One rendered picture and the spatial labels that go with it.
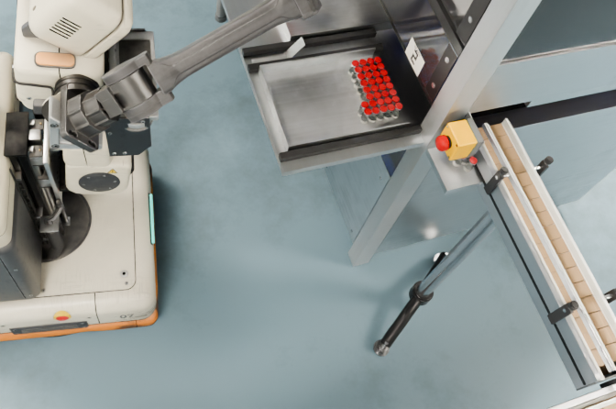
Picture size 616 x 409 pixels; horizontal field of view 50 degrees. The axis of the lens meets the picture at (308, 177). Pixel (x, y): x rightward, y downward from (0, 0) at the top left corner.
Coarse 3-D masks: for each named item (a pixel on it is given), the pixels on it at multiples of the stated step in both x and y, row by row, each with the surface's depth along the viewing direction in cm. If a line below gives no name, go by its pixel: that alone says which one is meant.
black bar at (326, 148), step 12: (384, 132) 173; (396, 132) 174; (408, 132) 175; (420, 132) 177; (324, 144) 168; (336, 144) 169; (348, 144) 170; (360, 144) 172; (288, 156) 165; (300, 156) 166
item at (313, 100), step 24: (264, 72) 178; (288, 72) 180; (312, 72) 181; (336, 72) 183; (288, 96) 176; (312, 96) 177; (336, 96) 179; (288, 120) 172; (312, 120) 174; (336, 120) 175; (384, 120) 178; (288, 144) 165; (312, 144) 167
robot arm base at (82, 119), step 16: (64, 96) 126; (80, 96) 124; (64, 112) 124; (80, 112) 123; (96, 112) 123; (64, 128) 123; (80, 128) 125; (96, 128) 125; (80, 144) 126; (96, 144) 129
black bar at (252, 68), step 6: (354, 48) 186; (360, 48) 186; (366, 48) 187; (378, 48) 187; (312, 54) 182; (318, 54) 183; (324, 54) 183; (276, 60) 179; (282, 60) 179; (288, 60) 180; (252, 66) 177; (258, 66) 177; (252, 72) 178
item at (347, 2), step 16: (320, 0) 195; (336, 0) 196; (352, 0) 197; (368, 0) 198; (320, 16) 192; (336, 16) 193; (352, 16) 194; (368, 16) 195; (384, 16) 196; (288, 32) 183; (304, 32) 188; (320, 32) 185; (336, 32) 187
